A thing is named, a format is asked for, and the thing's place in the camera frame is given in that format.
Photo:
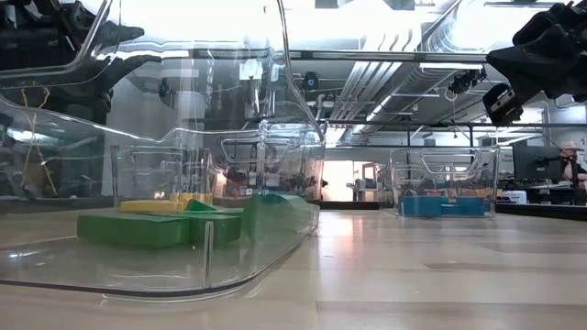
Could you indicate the green cylinder block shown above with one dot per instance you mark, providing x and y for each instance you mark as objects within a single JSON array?
[{"x": 280, "y": 215}]

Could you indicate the silver ventilation duct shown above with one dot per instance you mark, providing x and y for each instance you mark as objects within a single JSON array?
[{"x": 399, "y": 84}]

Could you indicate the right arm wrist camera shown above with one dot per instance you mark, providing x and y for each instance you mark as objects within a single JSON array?
[{"x": 502, "y": 103}]

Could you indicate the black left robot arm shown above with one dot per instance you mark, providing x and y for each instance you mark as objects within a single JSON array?
[{"x": 27, "y": 48}]

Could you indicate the long yellow block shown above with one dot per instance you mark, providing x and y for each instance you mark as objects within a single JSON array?
[{"x": 151, "y": 206}]

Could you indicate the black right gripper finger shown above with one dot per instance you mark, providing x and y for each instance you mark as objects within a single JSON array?
[
  {"x": 536, "y": 62},
  {"x": 568, "y": 18}
]

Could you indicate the black computer monitor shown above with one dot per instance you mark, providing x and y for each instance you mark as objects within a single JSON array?
[{"x": 536, "y": 162}]

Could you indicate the black overhead pipe rail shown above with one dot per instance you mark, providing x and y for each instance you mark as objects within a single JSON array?
[{"x": 435, "y": 124}]

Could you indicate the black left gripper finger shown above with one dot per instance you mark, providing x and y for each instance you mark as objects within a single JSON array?
[
  {"x": 119, "y": 69},
  {"x": 121, "y": 33}
]

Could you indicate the ceiling light bracket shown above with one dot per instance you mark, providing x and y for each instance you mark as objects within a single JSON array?
[{"x": 504, "y": 3}]

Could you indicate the white box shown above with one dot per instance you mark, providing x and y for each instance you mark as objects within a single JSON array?
[{"x": 516, "y": 197}]

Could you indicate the green wedge block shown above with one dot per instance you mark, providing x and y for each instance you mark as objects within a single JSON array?
[{"x": 199, "y": 205}]

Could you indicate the long green block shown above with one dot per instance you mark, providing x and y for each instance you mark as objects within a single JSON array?
[{"x": 133, "y": 229}]

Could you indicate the bright ceiling light strip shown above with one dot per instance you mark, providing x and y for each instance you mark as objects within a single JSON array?
[{"x": 137, "y": 51}]

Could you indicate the long grey ceiling light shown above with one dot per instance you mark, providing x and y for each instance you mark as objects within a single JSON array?
[{"x": 390, "y": 56}]

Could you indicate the black aluminium table frame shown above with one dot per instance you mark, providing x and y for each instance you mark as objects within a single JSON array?
[{"x": 348, "y": 205}]

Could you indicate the black round ceiling camera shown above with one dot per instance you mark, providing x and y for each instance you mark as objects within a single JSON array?
[{"x": 311, "y": 81}]

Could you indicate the clear plastic bin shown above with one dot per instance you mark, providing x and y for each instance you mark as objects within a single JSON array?
[
  {"x": 137, "y": 270},
  {"x": 399, "y": 183},
  {"x": 137, "y": 174}
]

